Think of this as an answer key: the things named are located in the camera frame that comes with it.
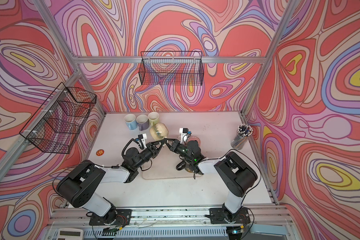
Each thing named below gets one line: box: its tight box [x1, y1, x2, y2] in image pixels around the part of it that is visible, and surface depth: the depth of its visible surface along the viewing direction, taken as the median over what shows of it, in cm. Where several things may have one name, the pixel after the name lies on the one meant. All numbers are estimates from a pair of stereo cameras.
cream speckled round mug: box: [149, 122, 169, 141], surface depth 81 cm
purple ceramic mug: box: [136, 114, 150, 131], surface depth 107 cm
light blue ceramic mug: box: [124, 113, 138, 130], surface depth 106 cm
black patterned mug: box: [176, 160, 193, 173], surface depth 88 cm
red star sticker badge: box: [96, 149, 105, 156], surface depth 98 cm
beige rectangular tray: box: [142, 143, 201, 180], surface depth 90 cm
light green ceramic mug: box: [148, 111, 160, 127], surface depth 107 cm
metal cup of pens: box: [230, 123, 254, 151], surface depth 90 cm
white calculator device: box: [56, 228, 84, 240], surface depth 68 cm
